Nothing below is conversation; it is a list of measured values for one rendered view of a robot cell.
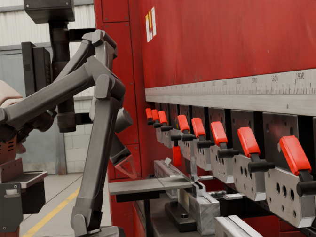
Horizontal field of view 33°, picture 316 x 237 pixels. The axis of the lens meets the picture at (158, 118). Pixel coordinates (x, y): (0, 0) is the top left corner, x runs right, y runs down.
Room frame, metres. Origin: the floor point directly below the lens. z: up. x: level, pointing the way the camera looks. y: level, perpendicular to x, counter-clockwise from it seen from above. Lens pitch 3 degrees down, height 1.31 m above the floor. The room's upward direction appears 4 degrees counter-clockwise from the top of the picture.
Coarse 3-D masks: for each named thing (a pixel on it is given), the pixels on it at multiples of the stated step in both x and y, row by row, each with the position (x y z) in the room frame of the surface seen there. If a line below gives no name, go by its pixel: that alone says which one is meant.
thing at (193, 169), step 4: (188, 160) 1.78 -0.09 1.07; (188, 164) 1.79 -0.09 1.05; (192, 164) 1.75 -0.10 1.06; (188, 168) 1.79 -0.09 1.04; (192, 168) 1.75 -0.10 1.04; (196, 168) 1.75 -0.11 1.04; (188, 172) 1.80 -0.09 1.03; (192, 172) 1.75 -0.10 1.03; (196, 172) 1.75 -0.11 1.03; (192, 176) 1.78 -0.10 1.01; (192, 180) 1.78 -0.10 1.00
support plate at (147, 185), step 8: (176, 176) 1.88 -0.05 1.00; (112, 184) 1.81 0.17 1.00; (120, 184) 1.80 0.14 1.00; (128, 184) 1.79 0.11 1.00; (136, 184) 1.78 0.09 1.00; (144, 184) 1.77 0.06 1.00; (152, 184) 1.76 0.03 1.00; (160, 184) 1.74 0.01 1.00; (168, 184) 1.73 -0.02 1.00; (176, 184) 1.72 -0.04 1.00; (184, 184) 1.71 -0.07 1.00; (112, 192) 1.67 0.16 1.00; (120, 192) 1.68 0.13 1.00; (128, 192) 1.68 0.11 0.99; (136, 192) 1.68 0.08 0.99
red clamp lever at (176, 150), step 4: (172, 136) 1.63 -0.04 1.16; (176, 136) 1.63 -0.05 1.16; (180, 136) 1.63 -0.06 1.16; (172, 140) 1.63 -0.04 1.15; (176, 140) 1.63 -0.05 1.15; (176, 144) 1.63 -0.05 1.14; (176, 148) 1.63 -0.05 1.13; (176, 152) 1.63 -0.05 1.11; (180, 152) 1.63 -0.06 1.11; (176, 156) 1.63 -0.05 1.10; (180, 156) 1.63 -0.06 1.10; (176, 160) 1.63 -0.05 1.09; (180, 160) 1.63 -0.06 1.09; (176, 164) 1.63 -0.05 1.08; (180, 164) 1.63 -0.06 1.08
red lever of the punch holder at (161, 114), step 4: (160, 112) 1.89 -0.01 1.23; (164, 112) 1.90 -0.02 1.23; (160, 116) 1.88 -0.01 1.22; (164, 116) 1.88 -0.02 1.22; (160, 120) 1.86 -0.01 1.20; (164, 120) 1.86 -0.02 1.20; (164, 124) 1.85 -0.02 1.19; (160, 128) 1.85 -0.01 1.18; (164, 128) 1.83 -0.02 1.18; (168, 128) 1.83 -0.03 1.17; (172, 128) 1.84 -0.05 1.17
